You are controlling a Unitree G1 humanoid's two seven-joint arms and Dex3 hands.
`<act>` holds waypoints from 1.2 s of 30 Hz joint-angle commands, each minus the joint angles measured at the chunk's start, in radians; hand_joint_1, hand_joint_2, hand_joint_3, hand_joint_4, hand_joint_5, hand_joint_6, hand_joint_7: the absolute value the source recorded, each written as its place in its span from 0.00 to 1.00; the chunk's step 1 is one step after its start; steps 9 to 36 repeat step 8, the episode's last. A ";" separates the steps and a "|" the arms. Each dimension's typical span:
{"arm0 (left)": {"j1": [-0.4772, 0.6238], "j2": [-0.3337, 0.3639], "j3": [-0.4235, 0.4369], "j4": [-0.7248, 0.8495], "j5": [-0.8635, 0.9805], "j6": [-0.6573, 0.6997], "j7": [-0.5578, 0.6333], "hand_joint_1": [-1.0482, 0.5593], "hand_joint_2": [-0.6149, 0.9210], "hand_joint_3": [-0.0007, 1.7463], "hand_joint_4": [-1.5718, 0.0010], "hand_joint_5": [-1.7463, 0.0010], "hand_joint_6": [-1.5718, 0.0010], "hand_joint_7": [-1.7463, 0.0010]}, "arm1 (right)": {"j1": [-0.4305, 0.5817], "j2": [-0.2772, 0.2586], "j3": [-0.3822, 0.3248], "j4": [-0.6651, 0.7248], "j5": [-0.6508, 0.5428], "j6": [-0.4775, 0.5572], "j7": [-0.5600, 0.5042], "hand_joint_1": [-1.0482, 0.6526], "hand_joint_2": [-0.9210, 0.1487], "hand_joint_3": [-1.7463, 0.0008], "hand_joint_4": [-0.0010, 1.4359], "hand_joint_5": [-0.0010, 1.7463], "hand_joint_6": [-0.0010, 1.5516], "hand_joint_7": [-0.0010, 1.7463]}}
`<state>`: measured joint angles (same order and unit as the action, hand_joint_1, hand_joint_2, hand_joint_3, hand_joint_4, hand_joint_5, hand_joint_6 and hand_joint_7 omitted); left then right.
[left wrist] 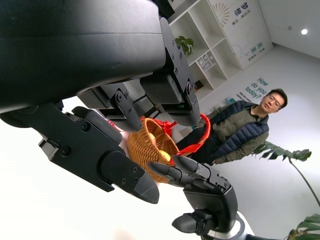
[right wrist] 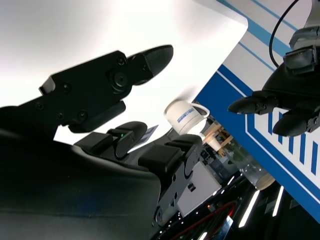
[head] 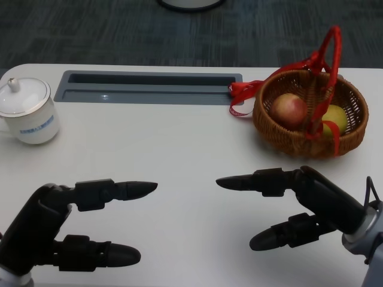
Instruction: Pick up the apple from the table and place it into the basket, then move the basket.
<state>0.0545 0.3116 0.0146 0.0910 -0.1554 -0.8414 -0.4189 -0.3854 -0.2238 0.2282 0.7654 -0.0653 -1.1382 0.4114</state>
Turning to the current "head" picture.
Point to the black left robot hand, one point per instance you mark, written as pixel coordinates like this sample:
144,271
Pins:
33,227

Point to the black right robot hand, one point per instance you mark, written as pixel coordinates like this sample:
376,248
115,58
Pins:
329,203

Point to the brown wicker basket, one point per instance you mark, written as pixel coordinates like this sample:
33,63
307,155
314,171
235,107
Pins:
287,140

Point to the red apple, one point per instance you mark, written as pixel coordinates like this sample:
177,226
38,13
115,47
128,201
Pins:
288,110

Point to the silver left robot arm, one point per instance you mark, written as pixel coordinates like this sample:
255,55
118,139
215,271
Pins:
12,279

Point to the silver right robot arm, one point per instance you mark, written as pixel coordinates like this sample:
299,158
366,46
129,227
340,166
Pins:
371,245

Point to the yellow-green pear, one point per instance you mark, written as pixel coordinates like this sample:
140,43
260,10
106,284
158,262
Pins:
336,118

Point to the white lidded mug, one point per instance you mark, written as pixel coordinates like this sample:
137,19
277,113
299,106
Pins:
30,116

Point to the black ringed round base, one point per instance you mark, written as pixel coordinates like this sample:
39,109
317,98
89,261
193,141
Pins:
191,6

